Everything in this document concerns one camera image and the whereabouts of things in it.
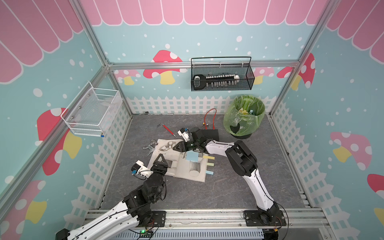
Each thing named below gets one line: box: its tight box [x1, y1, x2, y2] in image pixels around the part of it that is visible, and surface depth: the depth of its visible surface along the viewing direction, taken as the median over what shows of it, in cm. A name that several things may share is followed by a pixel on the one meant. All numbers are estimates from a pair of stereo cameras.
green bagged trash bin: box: [223, 95, 266, 139], surface depth 97 cm
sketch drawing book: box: [147, 138, 209, 183], surface depth 94 cm
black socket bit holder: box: [192, 74, 240, 90], surface depth 91 cm
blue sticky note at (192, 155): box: [186, 150, 199, 163], surface depth 96 cm
